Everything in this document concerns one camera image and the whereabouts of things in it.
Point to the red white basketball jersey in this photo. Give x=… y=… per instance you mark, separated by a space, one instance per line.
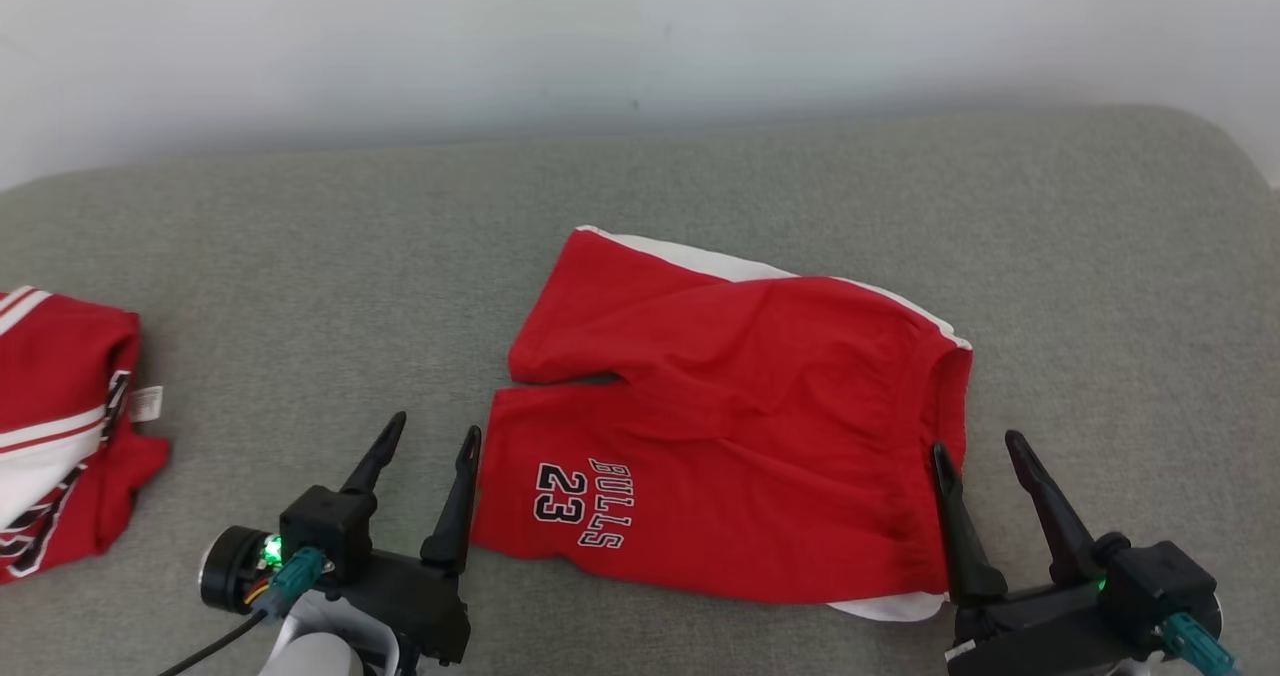
x=60 y=356

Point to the white grey right arm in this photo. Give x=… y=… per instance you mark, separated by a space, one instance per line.
x=1140 y=668

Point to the red basketball shorts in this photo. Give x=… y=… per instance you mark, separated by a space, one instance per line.
x=750 y=406

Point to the white grey left arm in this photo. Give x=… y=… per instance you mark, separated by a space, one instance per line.
x=320 y=646

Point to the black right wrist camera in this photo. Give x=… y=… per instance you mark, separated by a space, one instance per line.
x=1165 y=581

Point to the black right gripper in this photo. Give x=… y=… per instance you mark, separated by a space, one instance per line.
x=1040 y=636

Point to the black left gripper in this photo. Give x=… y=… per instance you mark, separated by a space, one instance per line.
x=420 y=606

